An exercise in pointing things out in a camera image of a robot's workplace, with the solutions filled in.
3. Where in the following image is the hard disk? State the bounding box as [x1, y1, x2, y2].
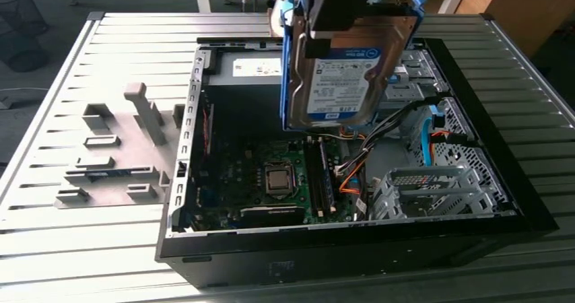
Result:
[277, 0, 428, 133]

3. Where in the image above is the silver disk bay cage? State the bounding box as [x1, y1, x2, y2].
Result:
[368, 164, 513, 222]

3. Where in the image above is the grey optical drive cage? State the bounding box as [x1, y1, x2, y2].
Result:
[378, 46, 449, 124]

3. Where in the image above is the grey power supply unit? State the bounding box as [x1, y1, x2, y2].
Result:
[205, 49, 288, 133]

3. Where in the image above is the wooden cabinet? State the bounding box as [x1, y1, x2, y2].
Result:
[457, 0, 575, 59]

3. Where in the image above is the RAM stick blue label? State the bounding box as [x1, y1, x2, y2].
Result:
[316, 137, 337, 213]

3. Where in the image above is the silver CPU in socket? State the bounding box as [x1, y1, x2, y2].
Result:
[262, 162, 298, 197]

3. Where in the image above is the grey parts rack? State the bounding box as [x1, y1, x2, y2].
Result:
[53, 82, 187, 211]

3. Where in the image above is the green motherboard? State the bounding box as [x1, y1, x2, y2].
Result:
[191, 136, 360, 232]

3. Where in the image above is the black graphics card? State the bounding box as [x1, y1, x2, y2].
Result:
[238, 203, 306, 230]

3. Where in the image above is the dark RAM stick spare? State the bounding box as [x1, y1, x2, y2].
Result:
[83, 169, 134, 180]

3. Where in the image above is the black mesh wastebasket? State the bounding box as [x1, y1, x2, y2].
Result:
[0, 0, 50, 73]

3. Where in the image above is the black open PC case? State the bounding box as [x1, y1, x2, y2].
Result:
[154, 36, 560, 289]

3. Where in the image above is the black cable bundle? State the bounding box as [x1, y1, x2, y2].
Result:
[334, 96, 438, 179]

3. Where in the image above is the blue flat data wire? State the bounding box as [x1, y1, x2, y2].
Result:
[420, 105, 446, 168]

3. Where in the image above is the orange black power wire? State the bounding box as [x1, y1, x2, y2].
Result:
[428, 131, 480, 152]

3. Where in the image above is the orange flat cable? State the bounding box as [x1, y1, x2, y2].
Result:
[337, 167, 366, 195]

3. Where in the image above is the white floor cable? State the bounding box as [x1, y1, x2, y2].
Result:
[0, 86, 50, 110]

